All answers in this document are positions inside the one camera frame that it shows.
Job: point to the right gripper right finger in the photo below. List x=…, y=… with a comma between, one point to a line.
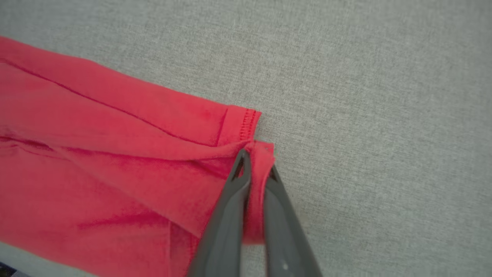
x=284, y=238

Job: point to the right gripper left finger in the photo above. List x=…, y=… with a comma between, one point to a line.
x=226, y=223

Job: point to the red and white shorts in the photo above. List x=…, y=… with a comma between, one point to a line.
x=96, y=154

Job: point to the grey fabric sofa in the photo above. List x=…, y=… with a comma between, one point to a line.
x=365, y=77

